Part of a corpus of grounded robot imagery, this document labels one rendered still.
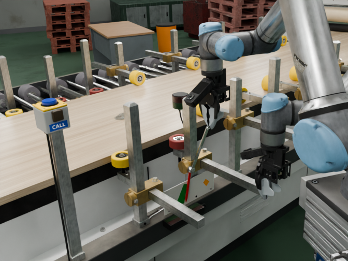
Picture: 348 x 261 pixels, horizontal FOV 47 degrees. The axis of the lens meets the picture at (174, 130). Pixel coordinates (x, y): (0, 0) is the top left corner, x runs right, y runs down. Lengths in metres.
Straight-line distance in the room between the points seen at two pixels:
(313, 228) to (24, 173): 0.96
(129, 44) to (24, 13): 5.99
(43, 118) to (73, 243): 0.43
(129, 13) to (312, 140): 8.76
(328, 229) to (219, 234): 1.17
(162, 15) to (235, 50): 8.46
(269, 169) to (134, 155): 0.43
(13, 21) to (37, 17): 0.59
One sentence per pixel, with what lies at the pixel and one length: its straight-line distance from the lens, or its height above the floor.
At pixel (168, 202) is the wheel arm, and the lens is 1.34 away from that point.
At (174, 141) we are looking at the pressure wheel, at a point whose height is 0.91.
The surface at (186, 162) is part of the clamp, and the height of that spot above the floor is 0.87.
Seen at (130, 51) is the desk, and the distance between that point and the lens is 5.55.
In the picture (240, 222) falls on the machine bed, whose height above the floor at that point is 0.19.
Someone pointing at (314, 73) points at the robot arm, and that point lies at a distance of 0.87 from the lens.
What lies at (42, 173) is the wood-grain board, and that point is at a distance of 1.48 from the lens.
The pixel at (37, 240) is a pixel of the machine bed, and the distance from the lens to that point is 1.54.
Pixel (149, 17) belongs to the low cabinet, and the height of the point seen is 0.36.
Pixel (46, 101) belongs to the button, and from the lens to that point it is 1.13.
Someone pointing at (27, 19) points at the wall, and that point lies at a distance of 11.22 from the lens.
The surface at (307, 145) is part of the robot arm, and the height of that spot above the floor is 1.20.
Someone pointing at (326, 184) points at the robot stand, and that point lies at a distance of 1.07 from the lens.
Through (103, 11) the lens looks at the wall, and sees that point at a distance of 11.27.
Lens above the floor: 1.57
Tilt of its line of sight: 23 degrees down
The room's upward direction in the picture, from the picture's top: 3 degrees counter-clockwise
